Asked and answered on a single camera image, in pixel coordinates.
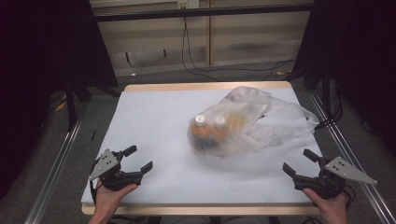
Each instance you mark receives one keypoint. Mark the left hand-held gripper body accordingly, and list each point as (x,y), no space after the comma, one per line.
(116,180)

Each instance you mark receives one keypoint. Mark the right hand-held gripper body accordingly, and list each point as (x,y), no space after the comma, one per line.
(327,183)

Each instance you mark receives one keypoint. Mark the translucent white plastic bag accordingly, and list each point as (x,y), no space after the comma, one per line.
(274,124)

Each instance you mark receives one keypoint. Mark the yellow blue can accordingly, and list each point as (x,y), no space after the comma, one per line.
(202,137)

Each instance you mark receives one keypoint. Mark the person's left hand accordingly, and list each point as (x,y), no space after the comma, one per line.
(109,200)

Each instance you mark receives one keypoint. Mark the person's right hand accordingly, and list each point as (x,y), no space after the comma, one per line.
(330,210)

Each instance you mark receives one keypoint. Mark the black metal stand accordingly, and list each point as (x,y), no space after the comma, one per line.
(70,105)
(326,93)

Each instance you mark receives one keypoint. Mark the yellow floor tape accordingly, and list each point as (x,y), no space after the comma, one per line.
(60,106)

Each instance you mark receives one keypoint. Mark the wooden table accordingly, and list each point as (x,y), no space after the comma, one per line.
(202,86)

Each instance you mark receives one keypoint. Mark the black metal crossbar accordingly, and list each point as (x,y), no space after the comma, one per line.
(202,13)

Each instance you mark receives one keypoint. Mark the aluminium floor rail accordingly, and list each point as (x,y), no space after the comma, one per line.
(351,155)
(53,174)

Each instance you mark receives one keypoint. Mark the white wall socket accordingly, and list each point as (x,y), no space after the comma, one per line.
(188,3)

